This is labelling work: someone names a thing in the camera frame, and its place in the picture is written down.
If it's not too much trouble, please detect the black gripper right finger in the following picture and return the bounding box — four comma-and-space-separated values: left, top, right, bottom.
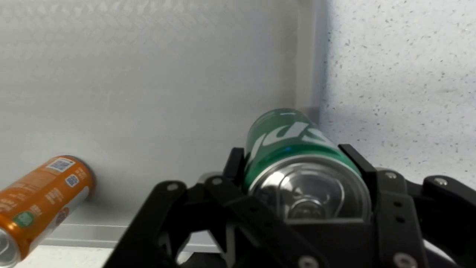
338, 143, 476, 268

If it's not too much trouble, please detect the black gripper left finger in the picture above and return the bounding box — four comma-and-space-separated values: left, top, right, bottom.
101, 146, 320, 268

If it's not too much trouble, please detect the green soda can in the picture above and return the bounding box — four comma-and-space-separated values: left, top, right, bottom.
243, 107, 374, 222

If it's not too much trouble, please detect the orange soda can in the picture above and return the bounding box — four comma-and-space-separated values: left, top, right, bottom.
0, 154, 97, 268

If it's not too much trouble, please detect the gray plastic tray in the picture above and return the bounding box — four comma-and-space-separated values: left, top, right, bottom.
0, 0, 325, 250

